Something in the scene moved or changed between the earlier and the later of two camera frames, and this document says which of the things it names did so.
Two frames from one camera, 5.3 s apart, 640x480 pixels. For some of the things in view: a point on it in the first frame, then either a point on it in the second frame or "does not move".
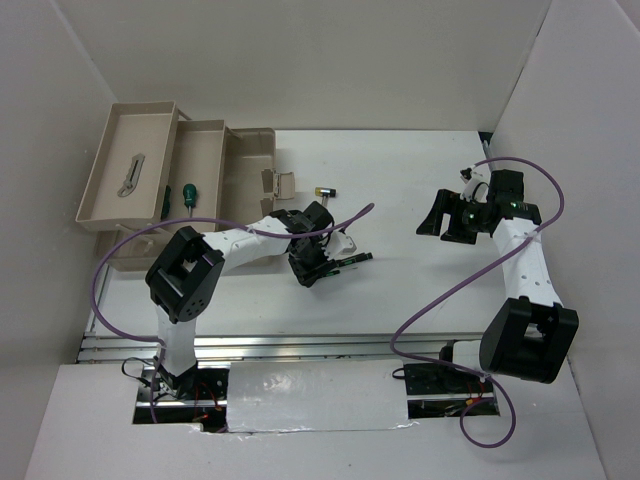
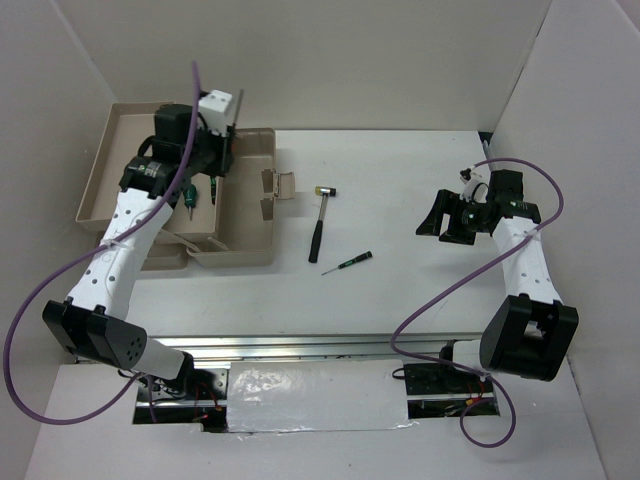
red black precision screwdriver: x=351 y=259 → x=213 y=188
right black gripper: x=444 y=203 does not move
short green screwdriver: x=190 y=193 does not move
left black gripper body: x=312 y=262 → x=214 y=155
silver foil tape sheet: x=267 y=396 does not move
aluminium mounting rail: x=218 y=347 does not move
